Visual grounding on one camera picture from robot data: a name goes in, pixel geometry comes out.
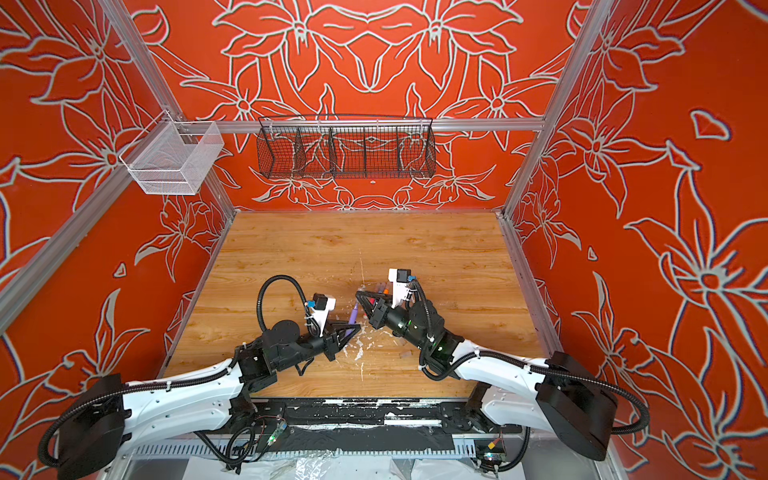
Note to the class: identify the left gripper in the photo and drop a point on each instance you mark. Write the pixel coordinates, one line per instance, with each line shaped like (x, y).
(333, 341)

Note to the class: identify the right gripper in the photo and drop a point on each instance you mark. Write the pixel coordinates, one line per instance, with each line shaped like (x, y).
(378, 316)

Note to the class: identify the purple pen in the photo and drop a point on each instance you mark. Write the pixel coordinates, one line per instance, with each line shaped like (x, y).
(353, 315)

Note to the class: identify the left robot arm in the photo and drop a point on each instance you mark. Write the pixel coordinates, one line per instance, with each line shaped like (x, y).
(113, 417)

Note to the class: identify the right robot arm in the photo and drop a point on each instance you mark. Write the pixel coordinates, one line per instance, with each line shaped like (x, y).
(555, 394)

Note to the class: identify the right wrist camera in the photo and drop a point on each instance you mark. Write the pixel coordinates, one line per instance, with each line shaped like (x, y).
(401, 290)

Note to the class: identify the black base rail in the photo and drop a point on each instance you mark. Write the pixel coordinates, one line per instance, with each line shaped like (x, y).
(377, 423)

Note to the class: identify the white cable duct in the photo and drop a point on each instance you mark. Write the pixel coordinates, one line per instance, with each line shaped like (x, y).
(184, 449)

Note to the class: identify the black wire basket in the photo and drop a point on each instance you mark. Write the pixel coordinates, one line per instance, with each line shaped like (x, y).
(356, 147)

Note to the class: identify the white wire basket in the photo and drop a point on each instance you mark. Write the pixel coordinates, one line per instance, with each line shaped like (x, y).
(174, 158)

